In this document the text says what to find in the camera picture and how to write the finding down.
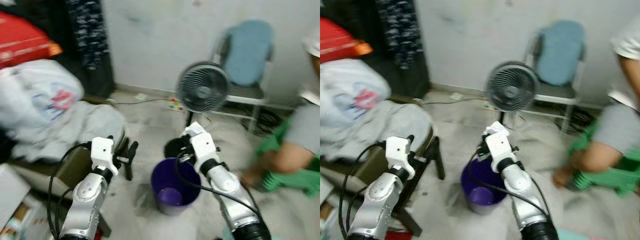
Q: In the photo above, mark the white cardboard box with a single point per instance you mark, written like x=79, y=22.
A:
x=327, y=225
x=12, y=190

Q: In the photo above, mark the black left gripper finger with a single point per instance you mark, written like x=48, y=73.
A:
x=411, y=139
x=110, y=138

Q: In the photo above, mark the light grey cloth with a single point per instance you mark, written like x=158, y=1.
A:
x=395, y=130
x=95, y=127

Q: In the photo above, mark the blue chair cushion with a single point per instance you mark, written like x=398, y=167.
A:
x=560, y=52
x=247, y=52

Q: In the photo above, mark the black white patterned cloth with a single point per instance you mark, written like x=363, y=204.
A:
x=87, y=30
x=397, y=30

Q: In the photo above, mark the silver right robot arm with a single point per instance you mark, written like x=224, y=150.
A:
x=225, y=185
x=520, y=185

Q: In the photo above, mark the green plastic stool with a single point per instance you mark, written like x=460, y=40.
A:
x=295, y=180
x=607, y=180

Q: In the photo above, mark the grey electric fan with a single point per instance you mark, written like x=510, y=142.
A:
x=202, y=87
x=512, y=86

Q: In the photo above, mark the purple plastic bucket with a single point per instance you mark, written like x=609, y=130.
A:
x=170, y=195
x=482, y=197

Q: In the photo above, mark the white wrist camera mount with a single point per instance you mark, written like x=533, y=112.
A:
x=400, y=152
x=500, y=142
x=104, y=152
x=202, y=142

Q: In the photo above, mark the brown chair black legs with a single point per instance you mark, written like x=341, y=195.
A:
x=372, y=172
x=75, y=167

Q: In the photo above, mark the red storage bag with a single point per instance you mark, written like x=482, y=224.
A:
x=20, y=40
x=337, y=40

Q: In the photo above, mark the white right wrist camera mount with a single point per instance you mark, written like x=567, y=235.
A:
x=500, y=142
x=202, y=142

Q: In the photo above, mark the metal frame chair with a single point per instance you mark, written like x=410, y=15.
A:
x=555, y=92
x=245, y=95

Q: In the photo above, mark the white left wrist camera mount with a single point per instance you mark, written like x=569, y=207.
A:
x=104, y=152
x=400, y=152

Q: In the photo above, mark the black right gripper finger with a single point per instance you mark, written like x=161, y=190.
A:
x=171, y=149

